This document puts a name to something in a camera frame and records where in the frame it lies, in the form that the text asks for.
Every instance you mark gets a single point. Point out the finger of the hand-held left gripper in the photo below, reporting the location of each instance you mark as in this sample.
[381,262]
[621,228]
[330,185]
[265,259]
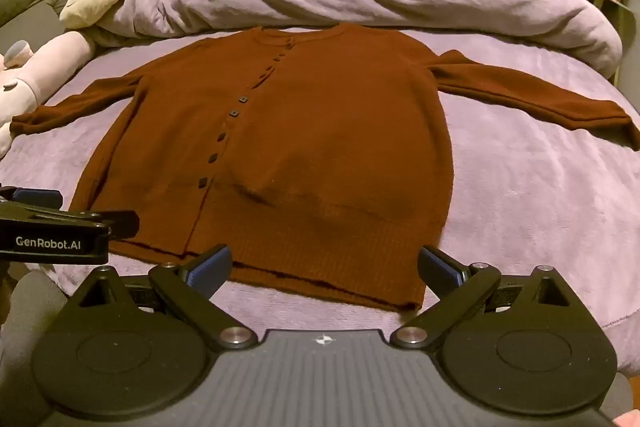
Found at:
[117,222]
[35,197]

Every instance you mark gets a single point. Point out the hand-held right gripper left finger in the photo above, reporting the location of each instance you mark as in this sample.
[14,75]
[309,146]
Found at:
[207,271]

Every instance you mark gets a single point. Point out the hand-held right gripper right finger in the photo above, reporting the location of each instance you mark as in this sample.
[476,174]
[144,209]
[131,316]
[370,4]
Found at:
[444,269]

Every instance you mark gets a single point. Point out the orange t-shirt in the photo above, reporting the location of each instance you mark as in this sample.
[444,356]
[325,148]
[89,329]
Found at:
[325,132]

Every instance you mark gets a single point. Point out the person's grey-clad leg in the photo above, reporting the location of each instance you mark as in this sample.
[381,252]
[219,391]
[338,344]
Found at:
[30,322]
[619,394]

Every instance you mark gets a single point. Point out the lilac bed sheet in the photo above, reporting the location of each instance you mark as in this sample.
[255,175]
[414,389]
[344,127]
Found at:
[525,187]

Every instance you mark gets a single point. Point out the bedside table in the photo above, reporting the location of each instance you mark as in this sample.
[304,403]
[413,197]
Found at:
[617,14]

